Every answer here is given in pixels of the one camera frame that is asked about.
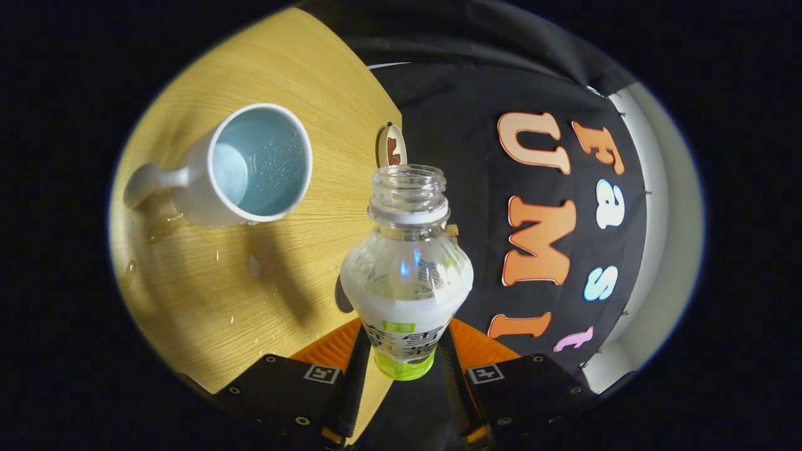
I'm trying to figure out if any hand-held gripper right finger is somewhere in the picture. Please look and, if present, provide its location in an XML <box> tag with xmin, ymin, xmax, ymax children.
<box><xmin>439</xmin><ymin>318</ymin><xmax>593</xmax><ymax>447</ymax></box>

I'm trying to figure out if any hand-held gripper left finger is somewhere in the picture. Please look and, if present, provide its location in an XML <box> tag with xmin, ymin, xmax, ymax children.
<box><xmin>213</xmin><ymin>318</ymin><xmax>372</xmax><ymax>447</ymax></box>

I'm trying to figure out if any dark round coaster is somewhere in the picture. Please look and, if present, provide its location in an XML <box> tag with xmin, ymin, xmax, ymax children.
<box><xmin>335</xmin><ymin>276</ymin><xmax>355</xmax><ymax>314</ymax></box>

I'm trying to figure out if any clear juice bottle green label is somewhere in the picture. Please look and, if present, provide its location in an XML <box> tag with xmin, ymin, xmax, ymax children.
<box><xmin>340</xmin><ymin>164</ymin><xmax>474</xmax><ymax>381</ymax></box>

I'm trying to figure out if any white cup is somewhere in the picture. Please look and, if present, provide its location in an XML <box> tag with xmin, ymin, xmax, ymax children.
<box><xmin>124</xmin><ymin>103</ymin><xmax>314</xmax><ymax>229</ymax></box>

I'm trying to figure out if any wooden table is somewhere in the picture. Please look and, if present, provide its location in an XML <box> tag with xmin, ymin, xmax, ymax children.
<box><xmin>110</xmin><ymin>8</ymin><xmax>403</xmax><ymax>439</ymax></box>

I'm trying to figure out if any white round plate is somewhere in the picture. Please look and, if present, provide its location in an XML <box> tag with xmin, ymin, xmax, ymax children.
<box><xmin>377</xmin><ymin>123</ymin><xmax>409</xmax><ymax>168</ymax></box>

